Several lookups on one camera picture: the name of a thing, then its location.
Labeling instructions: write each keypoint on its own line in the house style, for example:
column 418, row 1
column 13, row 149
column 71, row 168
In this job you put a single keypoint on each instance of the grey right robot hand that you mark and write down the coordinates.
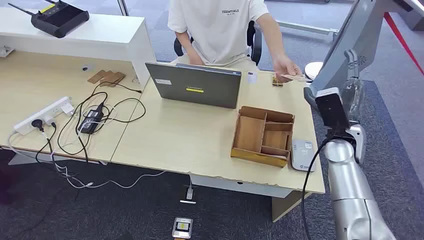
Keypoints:
column 353, row 99

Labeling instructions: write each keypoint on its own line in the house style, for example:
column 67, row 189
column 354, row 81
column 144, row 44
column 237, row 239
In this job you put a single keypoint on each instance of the person's right hand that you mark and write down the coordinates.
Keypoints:
column 196, row 60

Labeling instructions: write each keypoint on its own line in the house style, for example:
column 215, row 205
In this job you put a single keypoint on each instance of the person's left hand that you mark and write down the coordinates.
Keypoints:
column 284, row 68

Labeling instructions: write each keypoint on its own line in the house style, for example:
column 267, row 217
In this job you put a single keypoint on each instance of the pale tan ID card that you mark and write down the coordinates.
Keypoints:
column 296, row 78

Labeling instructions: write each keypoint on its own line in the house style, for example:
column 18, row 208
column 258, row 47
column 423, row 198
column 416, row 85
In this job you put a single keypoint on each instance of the wooden compartment tray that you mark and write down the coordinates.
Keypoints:
column 250, row 134

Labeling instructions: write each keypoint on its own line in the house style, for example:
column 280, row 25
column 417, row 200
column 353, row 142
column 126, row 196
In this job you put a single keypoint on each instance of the person's right forearm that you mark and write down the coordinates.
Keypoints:
column 185, row 43

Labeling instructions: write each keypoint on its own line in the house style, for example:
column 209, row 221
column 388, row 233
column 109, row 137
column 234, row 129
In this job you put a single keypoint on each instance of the person's left forearm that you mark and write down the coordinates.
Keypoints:
column 275, row 44

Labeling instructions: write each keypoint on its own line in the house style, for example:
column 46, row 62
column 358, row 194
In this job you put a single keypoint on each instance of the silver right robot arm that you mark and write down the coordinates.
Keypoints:
column 351, row 185

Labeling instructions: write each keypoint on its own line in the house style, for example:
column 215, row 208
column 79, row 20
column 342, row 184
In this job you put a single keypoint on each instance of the brown patterned card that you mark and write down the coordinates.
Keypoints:
column 277, row 81

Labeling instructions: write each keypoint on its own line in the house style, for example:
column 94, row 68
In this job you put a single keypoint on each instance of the white card with dark mark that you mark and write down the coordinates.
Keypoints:
column 252, row 77

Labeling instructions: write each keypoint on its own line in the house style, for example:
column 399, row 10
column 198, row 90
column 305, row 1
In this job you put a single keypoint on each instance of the person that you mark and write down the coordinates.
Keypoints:
column 215, row 30

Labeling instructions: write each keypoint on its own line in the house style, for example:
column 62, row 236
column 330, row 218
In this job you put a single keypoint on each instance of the grey card reader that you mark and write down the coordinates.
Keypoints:
column 302, row 155

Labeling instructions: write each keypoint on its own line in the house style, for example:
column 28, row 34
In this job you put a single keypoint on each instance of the white key card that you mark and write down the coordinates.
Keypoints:
column 274, row 155

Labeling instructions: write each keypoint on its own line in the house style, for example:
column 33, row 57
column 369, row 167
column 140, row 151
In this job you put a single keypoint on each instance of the grey laptop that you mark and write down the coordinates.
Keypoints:
column 195, row 86

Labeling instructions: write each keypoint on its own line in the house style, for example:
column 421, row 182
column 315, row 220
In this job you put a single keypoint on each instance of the round white stool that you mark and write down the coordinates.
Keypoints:
column 313, row 69

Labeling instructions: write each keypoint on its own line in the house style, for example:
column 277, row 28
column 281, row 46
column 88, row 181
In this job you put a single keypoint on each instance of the black office chair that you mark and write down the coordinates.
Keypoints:
column 255, row 43

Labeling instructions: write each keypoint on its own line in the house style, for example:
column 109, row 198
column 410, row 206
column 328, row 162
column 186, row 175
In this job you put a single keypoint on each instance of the white metal bar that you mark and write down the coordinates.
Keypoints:
column 308, row 28

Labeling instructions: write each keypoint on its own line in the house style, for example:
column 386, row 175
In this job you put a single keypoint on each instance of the small pale tag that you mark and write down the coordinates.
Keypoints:
column 135, row 80

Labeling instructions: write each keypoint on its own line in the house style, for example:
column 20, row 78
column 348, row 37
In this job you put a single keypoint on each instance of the grey kiosk with white base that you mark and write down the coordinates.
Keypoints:
column 357, row 30

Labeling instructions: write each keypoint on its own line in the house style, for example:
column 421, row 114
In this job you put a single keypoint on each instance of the red barrier tape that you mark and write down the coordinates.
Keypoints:
column 402, row 41

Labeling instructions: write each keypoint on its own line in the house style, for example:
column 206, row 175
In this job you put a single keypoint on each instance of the silver metal pole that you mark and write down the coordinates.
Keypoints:
column 123, row 7

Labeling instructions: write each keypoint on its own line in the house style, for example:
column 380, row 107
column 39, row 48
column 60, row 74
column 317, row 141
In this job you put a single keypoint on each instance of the grey platform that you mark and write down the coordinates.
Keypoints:
column 415, row 15

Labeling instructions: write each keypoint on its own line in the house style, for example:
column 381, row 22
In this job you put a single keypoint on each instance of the small grey gadget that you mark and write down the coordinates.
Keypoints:
column 87, row 68

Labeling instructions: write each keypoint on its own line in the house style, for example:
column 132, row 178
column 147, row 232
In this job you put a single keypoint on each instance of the black power brick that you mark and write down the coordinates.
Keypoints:
column 95, row 114
column 87, row 126

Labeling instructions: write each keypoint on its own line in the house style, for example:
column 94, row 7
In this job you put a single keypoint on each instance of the white desk shelf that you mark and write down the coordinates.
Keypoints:
column 82, row 36

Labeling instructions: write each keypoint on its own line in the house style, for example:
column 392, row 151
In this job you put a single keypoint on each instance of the white desk beam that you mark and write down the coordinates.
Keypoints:
column 238, row 187

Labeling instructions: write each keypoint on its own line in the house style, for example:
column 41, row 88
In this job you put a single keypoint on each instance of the wooden desk leg panel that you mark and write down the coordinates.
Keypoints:
column 285, row 207

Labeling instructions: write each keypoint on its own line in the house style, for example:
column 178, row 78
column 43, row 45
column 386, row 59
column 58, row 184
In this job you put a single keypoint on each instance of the white charger adapter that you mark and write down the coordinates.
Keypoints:
column 67, row 109

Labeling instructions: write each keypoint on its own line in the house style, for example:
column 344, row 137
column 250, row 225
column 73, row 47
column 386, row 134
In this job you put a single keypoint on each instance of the black remote controller with antennas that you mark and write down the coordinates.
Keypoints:
column 61, row 20

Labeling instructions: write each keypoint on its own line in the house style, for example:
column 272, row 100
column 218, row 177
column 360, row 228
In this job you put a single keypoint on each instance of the white power plug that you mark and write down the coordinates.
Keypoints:
column 49, row 120

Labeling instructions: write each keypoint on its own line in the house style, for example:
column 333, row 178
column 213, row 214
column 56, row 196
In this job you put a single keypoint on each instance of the silver floor socket box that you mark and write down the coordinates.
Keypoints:
column 182, row 228

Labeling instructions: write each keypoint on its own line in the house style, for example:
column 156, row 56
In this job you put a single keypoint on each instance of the black power plug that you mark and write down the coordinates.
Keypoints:
column 37, row 125

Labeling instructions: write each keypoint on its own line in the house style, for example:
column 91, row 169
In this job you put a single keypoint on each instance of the white power strip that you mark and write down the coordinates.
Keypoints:
column 30, row 120

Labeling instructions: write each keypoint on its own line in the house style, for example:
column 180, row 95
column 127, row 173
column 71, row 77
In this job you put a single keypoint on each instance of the black and white wrist camera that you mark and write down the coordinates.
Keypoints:
column 331, row 107

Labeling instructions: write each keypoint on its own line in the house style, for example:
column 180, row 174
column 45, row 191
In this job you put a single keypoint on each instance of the small white bracket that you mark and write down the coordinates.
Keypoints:
column 6, row 51

